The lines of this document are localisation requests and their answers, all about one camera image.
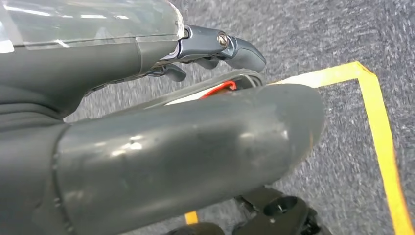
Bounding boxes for black robot left foot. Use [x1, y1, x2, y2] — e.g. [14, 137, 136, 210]
[165, 186, 331, 235]

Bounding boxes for yellow floor tape marking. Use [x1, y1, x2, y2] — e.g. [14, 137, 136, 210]
[184, 61, 415, 235]

